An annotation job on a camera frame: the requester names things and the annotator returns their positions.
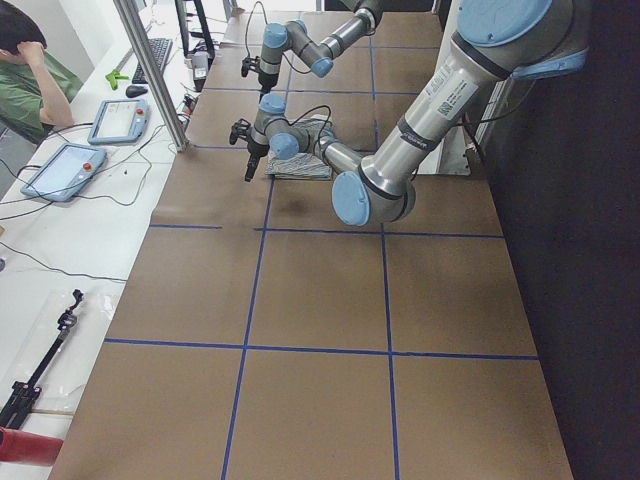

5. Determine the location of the near teach pendant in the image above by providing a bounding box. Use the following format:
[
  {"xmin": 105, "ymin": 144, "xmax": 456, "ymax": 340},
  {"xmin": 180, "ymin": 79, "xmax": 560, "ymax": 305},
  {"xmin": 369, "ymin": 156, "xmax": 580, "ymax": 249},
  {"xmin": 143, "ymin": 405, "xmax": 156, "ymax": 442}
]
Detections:
[{"xmin": 20, "ymin": 143, "xmax": 107, "ymax": 202}]

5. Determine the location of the black keyboard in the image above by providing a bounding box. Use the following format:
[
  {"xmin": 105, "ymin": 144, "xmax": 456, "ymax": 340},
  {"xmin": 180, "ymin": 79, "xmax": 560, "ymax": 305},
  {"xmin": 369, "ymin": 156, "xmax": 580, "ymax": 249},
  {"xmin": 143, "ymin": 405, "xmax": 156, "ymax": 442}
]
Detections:
[{"xmin": 130, "ymin": 37, "xmax": 174, "ymax": 85}]

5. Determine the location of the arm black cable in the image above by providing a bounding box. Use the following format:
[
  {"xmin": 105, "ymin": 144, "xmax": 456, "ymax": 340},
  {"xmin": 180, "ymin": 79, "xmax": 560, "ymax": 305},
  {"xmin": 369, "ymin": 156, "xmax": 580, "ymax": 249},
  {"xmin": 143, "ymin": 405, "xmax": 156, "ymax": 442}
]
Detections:
[
  {"xmin": 244, "ymin": 0, "xmax": 271, "ymax": 61},
  {"xmin": 289, "ymin": 103, "xmax": 335, "ymax": 151}
]

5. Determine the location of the red cylinder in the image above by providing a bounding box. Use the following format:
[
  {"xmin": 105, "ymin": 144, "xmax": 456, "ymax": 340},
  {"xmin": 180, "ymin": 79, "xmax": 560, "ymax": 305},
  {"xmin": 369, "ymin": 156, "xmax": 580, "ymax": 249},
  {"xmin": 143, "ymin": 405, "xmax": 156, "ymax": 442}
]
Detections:
[{"xmin": 0, "ymin": 427, "xmax": 64, "ymax": 466}]

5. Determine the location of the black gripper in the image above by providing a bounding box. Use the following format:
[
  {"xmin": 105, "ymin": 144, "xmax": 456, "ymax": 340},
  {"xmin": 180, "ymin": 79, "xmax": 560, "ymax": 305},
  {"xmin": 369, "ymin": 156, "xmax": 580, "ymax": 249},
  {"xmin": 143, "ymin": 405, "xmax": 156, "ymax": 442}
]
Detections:
[
  {"xmin": 241, "ymin": 55, "xmax": 277, "ymax": 98},
  {"xmin": 229, "ymin": 119, "xmax": 267, "ymax": 181}
]

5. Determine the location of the green plastic clamp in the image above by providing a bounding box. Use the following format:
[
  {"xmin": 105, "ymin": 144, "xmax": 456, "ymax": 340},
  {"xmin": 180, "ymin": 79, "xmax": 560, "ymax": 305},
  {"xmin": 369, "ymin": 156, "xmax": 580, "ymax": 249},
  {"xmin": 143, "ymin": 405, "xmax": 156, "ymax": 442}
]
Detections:
[{"xmin": 105, "ymin": 69, "xmax": 129, "ymax": 90}]

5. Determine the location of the seated person green shirt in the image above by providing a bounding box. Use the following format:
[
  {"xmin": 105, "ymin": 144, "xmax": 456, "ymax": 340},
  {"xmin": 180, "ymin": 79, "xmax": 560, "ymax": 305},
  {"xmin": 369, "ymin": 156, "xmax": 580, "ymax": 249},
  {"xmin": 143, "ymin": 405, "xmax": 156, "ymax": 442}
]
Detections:
[{"xmin": 1, "ymin": 1, "xmax": 83, "ymax": 144}]

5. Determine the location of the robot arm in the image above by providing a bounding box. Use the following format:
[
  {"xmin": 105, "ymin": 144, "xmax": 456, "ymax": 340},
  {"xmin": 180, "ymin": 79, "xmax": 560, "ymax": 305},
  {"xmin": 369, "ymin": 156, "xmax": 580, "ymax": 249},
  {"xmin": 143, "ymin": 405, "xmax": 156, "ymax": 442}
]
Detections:
[
  {"xmin": 241, "ymin": 0, "xmax": 384, "ymax": 96},
  {"xmin": 229, "ymin": 0, "xmax": 592, "ymax": 226}
]

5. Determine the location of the black computer mouse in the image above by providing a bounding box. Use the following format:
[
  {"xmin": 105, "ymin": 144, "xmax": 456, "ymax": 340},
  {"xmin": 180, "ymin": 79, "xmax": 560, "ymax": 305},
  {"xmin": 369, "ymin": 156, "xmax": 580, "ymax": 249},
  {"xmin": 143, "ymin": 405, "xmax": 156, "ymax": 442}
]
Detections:
[{"xmin": 125, "ymin": 84, "xmax": 148, "ymax": 98}]

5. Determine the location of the far teach pendant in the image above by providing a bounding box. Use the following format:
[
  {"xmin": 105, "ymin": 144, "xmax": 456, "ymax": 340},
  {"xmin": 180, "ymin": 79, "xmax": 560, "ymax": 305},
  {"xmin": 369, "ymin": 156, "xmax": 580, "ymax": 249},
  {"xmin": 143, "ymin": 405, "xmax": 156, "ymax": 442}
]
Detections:
[{"xmin": 87, "ymin": 98, "xmax": 149, "ymax": 145}]

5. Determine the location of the teach pendant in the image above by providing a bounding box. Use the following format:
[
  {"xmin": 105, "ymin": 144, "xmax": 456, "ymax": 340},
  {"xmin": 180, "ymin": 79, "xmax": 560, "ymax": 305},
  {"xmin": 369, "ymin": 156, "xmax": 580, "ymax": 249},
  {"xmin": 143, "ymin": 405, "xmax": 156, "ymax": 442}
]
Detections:
[
  {"xmin": 87, "ymin": 98, "xmax": 149, "ymax": 145},
  {"xmin": 20, "ymin": 143, "xmax": 107, "ymax": 202}
]

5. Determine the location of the striped polo shirt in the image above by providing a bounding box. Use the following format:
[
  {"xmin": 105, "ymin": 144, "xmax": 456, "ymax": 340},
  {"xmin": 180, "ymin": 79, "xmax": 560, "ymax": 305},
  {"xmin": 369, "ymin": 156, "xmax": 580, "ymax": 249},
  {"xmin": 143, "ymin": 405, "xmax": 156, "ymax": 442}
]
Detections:
[{"xmin": 265, "ymin": 114, "xmax": 333, "ymax": 180}]

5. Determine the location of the aluminium frame post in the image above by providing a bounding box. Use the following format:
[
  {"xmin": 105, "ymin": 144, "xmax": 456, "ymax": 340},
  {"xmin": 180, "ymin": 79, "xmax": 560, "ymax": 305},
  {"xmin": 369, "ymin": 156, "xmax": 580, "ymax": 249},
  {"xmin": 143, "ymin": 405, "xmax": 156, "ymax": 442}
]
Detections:
[{"xmin": 114, "ymin": 0, "xmax": 188, "ymax": 152}]

